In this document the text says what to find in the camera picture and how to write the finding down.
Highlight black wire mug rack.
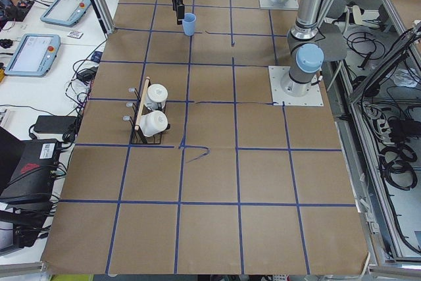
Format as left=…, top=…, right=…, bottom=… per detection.
left=123, top=76, right=170, bottom=145

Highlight white ceramic mug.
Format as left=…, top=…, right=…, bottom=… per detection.
left=145, top=84, right=168, bottom=111
left=139, top=110, right=169, bottom=137

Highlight far teach pendant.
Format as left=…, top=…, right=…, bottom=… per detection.
left=40, top=0, right=91, bottom=27

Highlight teach pendant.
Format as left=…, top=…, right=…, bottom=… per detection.
left=40, top=0, right=91, bottom=27
left=5, top=34, right=61, bottom=77

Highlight near teach pendant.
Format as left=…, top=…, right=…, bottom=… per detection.
left=5, top=34, right=61, bottom=77

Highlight black power adapter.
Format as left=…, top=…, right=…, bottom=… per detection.
left=34, top=115, right=76, bottom=134

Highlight light blue plastic cup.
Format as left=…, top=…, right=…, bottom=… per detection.
left=182, top=13, right=197, bottom=36

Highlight black computer box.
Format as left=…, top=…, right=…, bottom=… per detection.
left=1, top=128, right=61, bottom=205

